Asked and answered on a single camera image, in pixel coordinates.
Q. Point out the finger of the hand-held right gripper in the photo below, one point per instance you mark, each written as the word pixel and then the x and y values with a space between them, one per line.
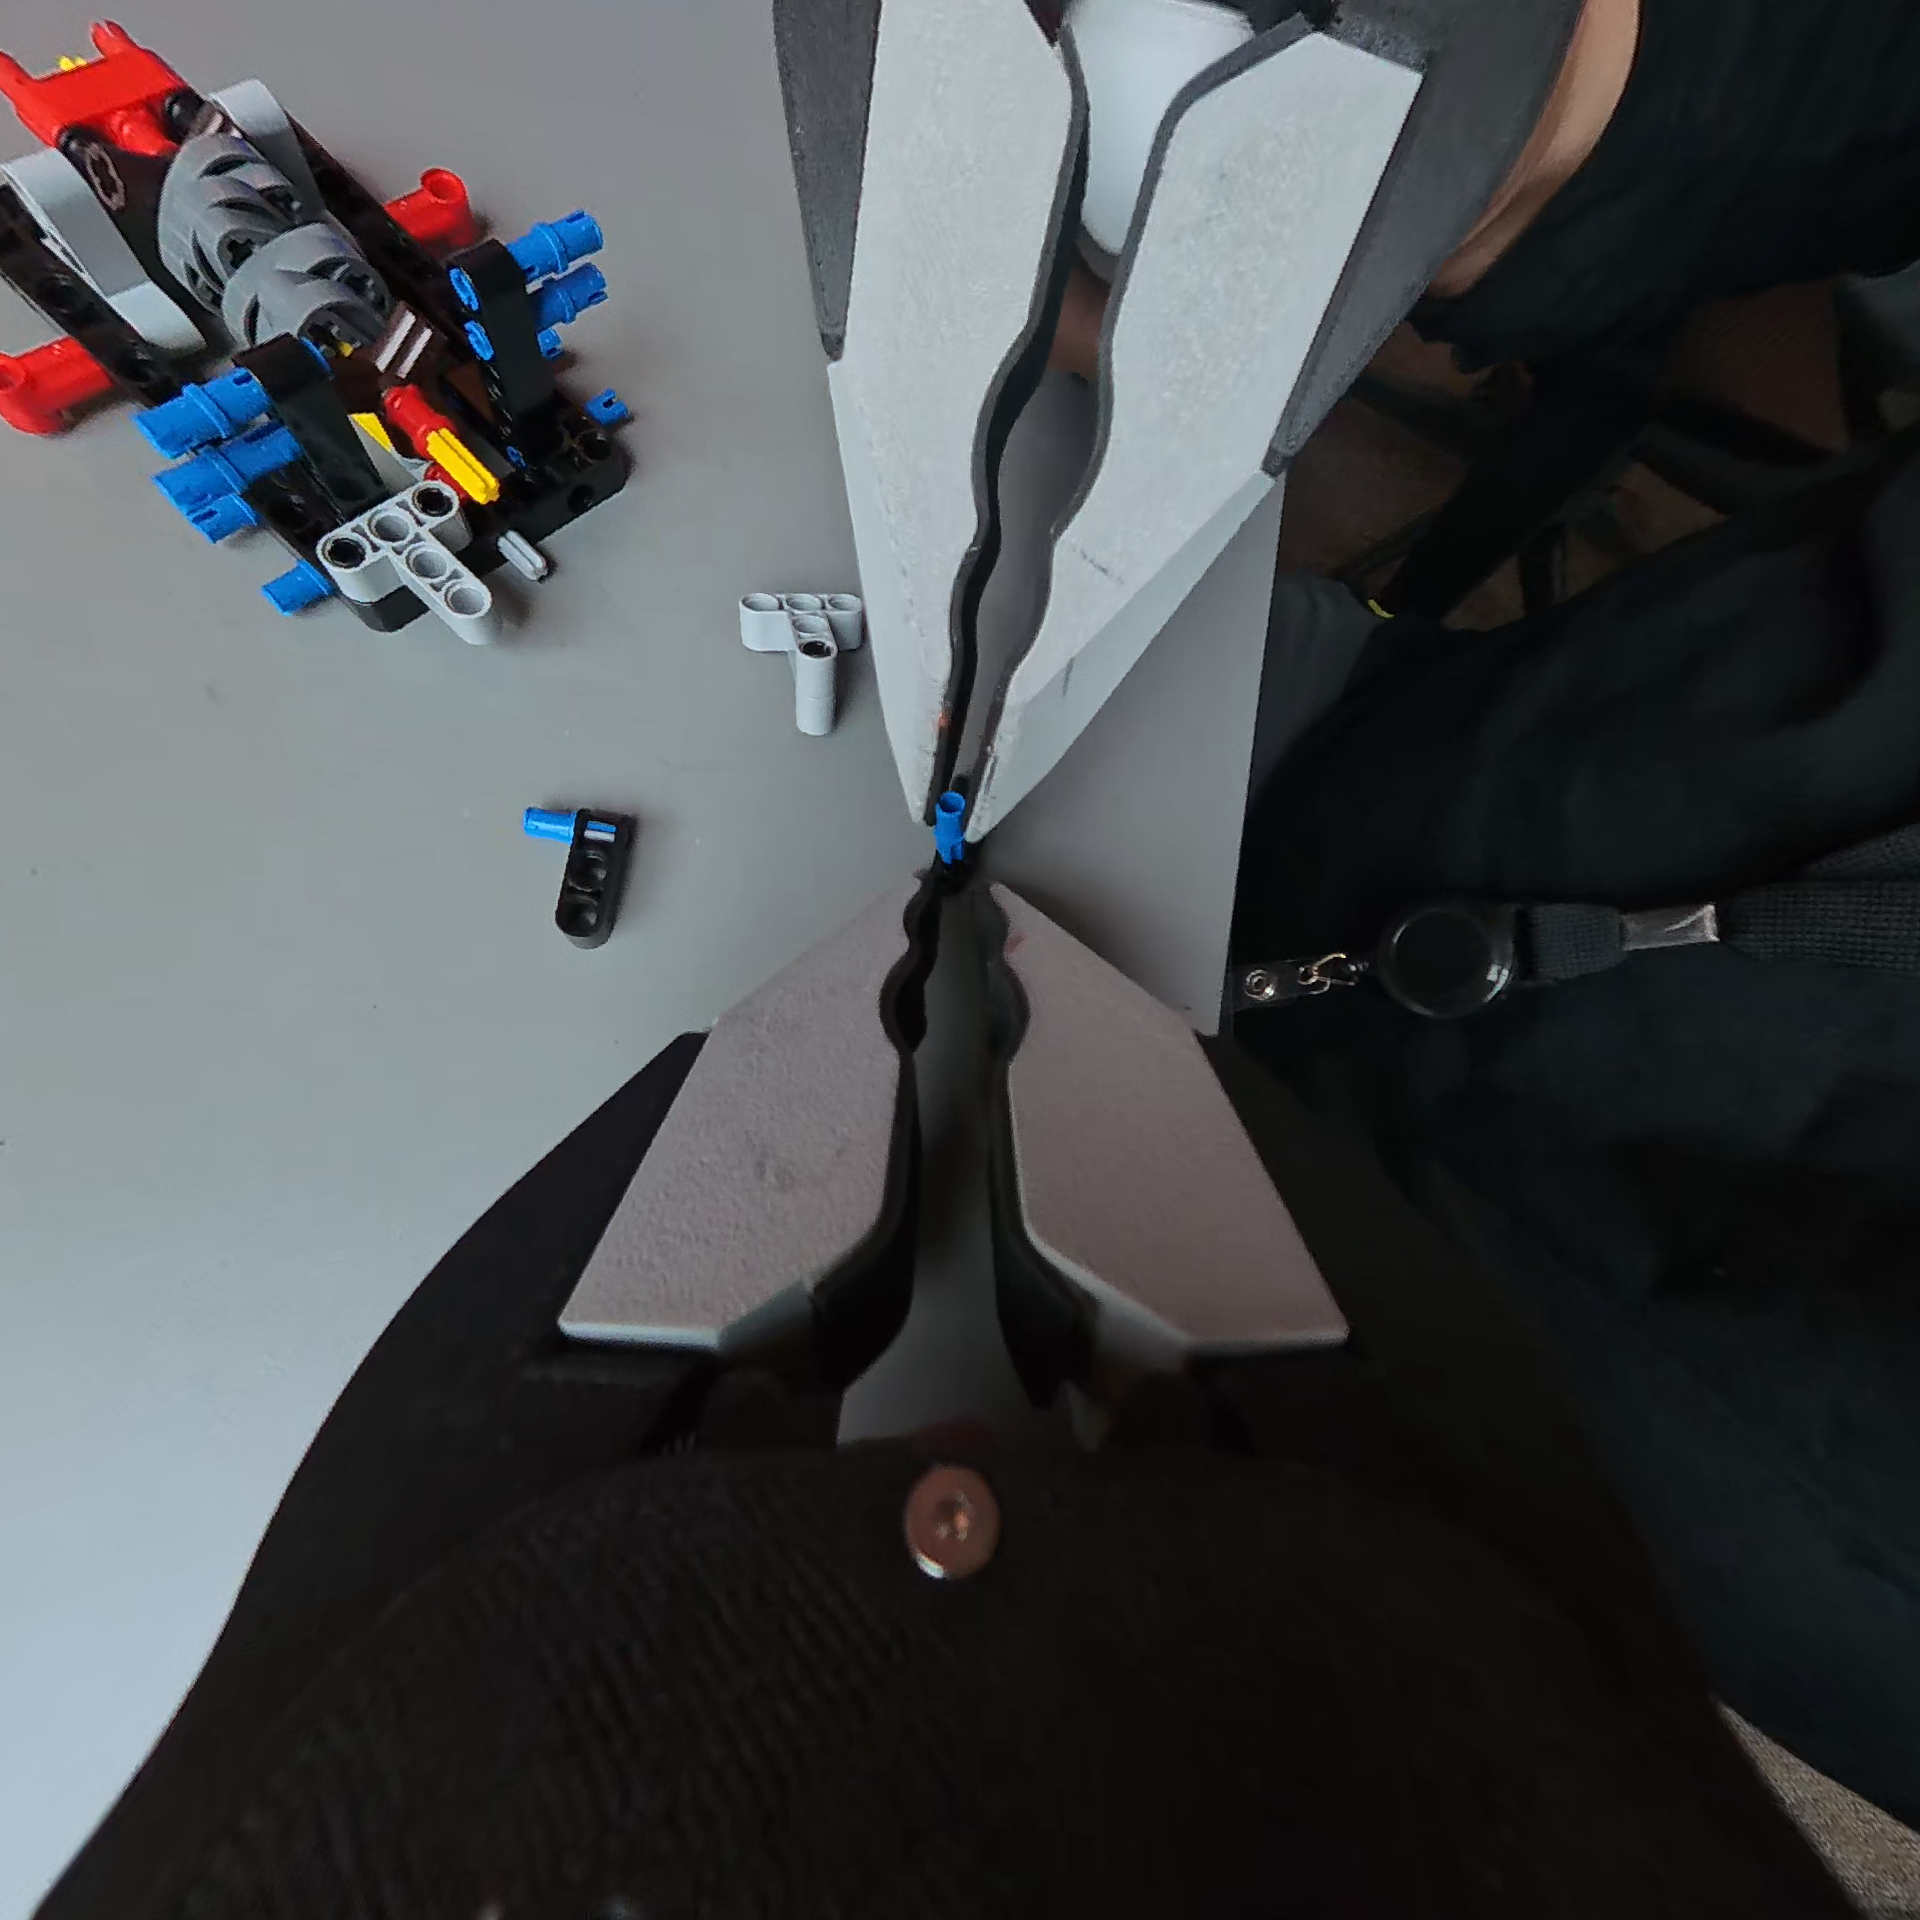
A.
pixel 1230 301
pixel 931 301

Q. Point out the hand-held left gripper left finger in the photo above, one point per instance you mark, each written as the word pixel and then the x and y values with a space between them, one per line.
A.
pixel 750 1170

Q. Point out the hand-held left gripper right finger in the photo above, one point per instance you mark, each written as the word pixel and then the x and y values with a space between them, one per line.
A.
pixel 1170 1185

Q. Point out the small black lego piece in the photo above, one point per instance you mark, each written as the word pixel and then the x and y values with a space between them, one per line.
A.
pixel 592 901

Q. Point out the black three-hole lego beam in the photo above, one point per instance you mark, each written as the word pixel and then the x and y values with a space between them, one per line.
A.
pixel 933 885

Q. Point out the grey T-shaped lego connector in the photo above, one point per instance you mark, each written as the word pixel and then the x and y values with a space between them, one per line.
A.
pixel 802 631

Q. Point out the blue lego pin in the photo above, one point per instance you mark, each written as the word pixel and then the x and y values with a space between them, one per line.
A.
pixel 948 832
pixel 548 823

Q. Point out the lego chassis assembly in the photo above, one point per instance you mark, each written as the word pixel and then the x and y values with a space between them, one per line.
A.
pixel 300 375

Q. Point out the person's right forearm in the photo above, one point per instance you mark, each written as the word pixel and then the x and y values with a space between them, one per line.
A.
pixel 1724 150

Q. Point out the metal badge clip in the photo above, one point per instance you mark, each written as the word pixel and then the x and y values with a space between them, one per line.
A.
pixel 1274 983

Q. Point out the black badge reel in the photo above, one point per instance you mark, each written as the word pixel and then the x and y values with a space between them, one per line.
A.
pixel 1448 952

